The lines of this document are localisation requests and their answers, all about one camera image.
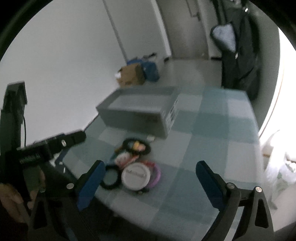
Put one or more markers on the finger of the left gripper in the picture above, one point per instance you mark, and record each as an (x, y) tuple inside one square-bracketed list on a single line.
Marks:
[(65, 141)]

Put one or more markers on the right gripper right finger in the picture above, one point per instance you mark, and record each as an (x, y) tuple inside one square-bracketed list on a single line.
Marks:
[(223, 196)]

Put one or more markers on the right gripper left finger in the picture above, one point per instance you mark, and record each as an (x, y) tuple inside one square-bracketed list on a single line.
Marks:
[(88, 183)]

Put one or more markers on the left hand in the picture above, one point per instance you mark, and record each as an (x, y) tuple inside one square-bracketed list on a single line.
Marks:
[(12, 200)]

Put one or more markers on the white round compact case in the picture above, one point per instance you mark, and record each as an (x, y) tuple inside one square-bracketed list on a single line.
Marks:
[(135, 176)]

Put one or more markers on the white bag by window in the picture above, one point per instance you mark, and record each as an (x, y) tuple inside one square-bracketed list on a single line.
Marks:
[(279, 168)]

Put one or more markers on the teal checkered tablecloth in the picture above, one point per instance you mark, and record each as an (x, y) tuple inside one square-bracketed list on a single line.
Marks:
[(214, 125)]

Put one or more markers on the grey cardboard box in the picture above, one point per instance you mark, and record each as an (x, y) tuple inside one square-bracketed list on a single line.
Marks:
[(145, 109)]

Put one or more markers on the brown cardboard box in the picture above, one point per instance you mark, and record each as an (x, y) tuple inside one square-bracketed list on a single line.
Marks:
[(130, 75)]

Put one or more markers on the blue box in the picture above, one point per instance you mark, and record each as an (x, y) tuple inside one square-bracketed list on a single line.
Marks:
[(149, 68)]

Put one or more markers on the black hanging jacket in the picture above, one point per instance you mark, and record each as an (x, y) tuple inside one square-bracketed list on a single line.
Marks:
[(237, 37)]

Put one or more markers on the door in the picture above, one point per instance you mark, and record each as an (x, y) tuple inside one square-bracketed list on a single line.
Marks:
[(184, 28)]

